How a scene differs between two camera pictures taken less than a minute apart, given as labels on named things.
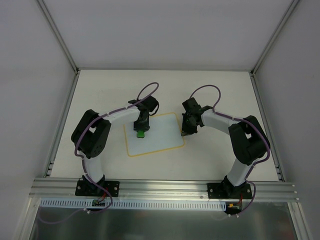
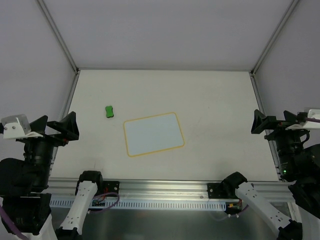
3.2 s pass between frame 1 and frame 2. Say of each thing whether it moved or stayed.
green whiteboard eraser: moved
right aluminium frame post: stayed
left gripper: moved
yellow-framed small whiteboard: stayed
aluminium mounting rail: stayed
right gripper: moved
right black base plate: stayed
